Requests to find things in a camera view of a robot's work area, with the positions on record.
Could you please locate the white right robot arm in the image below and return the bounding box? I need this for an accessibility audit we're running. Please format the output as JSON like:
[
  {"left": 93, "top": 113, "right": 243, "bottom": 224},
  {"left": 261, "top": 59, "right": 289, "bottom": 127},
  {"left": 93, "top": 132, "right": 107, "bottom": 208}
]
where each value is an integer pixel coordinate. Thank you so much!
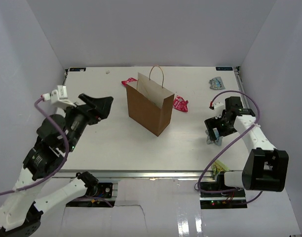
[{"left": 205, "top": 96, "right": 289, "bottom": 197}]

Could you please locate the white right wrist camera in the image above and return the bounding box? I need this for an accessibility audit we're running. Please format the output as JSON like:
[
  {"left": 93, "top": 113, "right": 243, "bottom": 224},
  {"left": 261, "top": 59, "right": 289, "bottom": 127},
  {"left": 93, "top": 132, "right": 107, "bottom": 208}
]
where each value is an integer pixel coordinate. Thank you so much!
[{"left": 209, "top": 102, "right": 225, "bottom": 119}]

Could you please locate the blue label right corner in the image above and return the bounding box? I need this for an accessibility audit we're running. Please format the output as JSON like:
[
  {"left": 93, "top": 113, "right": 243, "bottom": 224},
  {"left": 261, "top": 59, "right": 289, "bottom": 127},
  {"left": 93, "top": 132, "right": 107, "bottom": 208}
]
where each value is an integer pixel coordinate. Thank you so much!
[{"left": 216, "top": 67, "right": 233, "bottom": 71}]

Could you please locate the red snack packet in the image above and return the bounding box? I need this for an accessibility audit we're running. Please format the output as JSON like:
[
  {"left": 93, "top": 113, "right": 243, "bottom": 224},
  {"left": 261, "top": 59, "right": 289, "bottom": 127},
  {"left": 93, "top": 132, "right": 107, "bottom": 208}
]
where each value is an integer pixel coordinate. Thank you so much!
[
  {"left": 121, "top": 78, "right": 137, "bottom": 87},
  {"left": 173, "top": 95, "right": 189, "bottom": 113}
]

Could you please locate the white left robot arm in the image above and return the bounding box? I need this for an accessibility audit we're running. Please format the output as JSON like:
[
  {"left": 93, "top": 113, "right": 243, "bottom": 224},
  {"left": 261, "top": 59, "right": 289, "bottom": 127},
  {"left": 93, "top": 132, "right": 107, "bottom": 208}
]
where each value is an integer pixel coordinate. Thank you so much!
[{"left": 0, "top": 90, "right": 113, "bottom": 237}]

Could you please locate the aluminium front rail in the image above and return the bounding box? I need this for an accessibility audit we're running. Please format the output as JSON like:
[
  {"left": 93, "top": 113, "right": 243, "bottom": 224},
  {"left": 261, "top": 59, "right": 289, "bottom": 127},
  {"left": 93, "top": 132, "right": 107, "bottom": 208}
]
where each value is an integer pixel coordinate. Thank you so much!
[{"left": 54, "top": 170, "right": 214, "bottom": 180}]

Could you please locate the blue label corner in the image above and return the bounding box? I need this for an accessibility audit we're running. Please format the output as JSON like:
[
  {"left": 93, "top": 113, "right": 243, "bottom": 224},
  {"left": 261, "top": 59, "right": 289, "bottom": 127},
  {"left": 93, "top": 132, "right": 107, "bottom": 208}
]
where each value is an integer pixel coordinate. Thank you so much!
[
  {"left": 69, "top": 67, "right": 86, "bottom": 72},
  {"left": 216, "top": 67, "right": 233, "bottom": 71}
]

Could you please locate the green yellow snack packet front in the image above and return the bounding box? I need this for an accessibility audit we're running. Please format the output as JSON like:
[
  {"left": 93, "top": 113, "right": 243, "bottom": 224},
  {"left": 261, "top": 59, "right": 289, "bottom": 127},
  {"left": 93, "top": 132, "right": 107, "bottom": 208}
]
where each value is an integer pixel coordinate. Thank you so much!
[{"left": 211, "top": 160, "right": 229, "bottom": 175}]

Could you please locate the blue silver snack packet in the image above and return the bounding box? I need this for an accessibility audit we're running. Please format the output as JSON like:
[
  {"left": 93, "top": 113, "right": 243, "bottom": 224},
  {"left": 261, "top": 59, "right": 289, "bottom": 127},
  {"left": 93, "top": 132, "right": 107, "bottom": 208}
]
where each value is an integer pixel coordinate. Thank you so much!
[
  {"left": 209, "top": 77, "right": 225, "bottom": 90},
  {"left": 205, "top": 128, "right": 223, "bottom": 146}
]

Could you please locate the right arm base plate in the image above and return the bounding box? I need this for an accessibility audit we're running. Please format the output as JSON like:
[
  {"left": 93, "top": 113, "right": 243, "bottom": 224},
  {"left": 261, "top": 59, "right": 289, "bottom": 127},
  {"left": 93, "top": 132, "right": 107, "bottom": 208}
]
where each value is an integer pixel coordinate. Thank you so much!
[{"left": 200, "top": 182, "right": 246, "bottom": 199}]

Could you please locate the white cardboard front panel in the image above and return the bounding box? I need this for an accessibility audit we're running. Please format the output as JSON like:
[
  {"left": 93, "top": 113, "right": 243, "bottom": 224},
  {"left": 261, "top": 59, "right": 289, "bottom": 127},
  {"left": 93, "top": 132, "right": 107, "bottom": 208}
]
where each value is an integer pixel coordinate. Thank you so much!
[{"left": 35, "top": 179, "right": 300, "bottom": 237}]

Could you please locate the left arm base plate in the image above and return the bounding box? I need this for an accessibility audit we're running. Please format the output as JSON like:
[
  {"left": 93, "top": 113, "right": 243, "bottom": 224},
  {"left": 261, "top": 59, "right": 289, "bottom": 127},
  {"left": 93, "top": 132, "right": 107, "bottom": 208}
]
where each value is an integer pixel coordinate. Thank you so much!
[{"left": 68, "top": 181, "right": 114, "bottom": 199}]

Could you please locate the blue label left corner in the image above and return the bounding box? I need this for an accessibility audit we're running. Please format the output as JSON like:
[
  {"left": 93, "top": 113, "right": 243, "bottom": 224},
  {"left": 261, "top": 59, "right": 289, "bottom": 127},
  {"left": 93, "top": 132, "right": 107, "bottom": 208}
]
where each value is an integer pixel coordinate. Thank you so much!
[{"left": 69, "top": 67, "right": 86, "bottom": 72}]

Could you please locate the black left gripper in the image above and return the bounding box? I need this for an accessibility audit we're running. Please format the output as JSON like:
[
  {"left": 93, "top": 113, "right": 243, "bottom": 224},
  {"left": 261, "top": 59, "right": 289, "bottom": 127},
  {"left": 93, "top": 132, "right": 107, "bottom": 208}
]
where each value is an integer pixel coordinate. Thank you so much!
[{"left": 63, "top": 92, "right": 115, "bottom": 151}]

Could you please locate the brown paper bag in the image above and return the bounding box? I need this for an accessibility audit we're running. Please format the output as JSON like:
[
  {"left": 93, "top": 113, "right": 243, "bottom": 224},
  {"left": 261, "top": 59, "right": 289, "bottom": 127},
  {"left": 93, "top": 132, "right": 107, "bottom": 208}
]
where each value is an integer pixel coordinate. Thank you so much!
[{"left": 125, "top": 65, "right": 175, "bottom": 136}]

